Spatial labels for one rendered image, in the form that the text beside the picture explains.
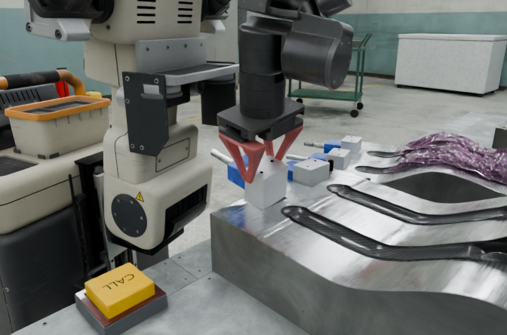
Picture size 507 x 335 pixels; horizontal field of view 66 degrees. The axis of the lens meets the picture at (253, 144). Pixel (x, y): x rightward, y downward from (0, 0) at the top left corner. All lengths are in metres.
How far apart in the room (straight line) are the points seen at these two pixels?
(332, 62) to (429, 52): 6.99
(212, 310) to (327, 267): 0.16
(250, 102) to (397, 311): 0.27
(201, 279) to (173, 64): 0.47
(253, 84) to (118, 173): 0.51
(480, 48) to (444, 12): 1.40
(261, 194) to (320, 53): 0.21
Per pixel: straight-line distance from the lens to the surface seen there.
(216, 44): 6.60
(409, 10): 8.51
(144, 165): 0.86
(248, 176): 0.52
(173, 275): 0.58
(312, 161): 0.65
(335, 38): 0.42
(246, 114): 0.48
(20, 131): 1.14
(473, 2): 8.08
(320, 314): 0.46
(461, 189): 0.73
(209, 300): 0.53
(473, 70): 7.16
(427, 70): 7.41
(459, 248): 0.46
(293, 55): 0.42
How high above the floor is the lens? 1.13
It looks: 17 degrees down
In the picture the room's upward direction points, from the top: straight up
